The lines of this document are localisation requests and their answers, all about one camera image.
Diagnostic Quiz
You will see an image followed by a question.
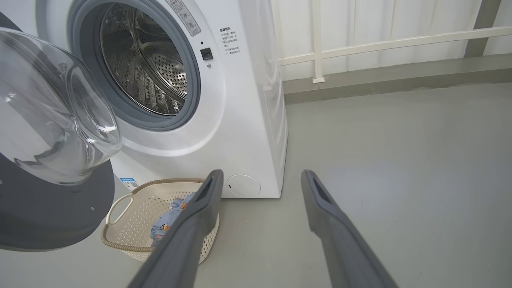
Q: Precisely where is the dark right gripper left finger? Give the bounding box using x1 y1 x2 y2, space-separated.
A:
127 169 224 288

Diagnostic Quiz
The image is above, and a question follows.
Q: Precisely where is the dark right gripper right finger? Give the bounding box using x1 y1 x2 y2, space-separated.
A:
300 169 399 288

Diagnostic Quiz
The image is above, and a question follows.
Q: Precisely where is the blue cartoon print garment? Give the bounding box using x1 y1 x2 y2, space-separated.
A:
150 192 196 240

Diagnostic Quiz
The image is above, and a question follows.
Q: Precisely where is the black rimmed glass washer door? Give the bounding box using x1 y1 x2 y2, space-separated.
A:
0 12 122 252

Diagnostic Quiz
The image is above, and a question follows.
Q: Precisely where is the white front-load washing machine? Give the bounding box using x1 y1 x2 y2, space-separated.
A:
0 0 288 198

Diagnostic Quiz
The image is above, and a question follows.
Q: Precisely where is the steel washing machine drum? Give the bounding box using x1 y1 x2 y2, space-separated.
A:
100 3 188 116

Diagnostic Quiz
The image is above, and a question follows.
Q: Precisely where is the cream perforated laundry basket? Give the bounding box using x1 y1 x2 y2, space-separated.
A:
101 178 220 264

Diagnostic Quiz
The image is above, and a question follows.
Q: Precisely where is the round white filter cover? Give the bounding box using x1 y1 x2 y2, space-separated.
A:
226 174 261 197

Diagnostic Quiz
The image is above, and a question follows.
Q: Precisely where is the blue energy label sticker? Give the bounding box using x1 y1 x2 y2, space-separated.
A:
119 177 140 192

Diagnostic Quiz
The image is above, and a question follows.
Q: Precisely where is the small black text sticker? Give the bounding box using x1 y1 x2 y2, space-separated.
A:
219 27 241 56

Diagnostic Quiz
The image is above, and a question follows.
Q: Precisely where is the white metal railing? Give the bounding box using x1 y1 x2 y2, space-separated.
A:
276 0 512 84

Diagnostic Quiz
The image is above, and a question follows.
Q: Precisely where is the grey warning label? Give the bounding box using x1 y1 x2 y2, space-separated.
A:
166 0 202 36

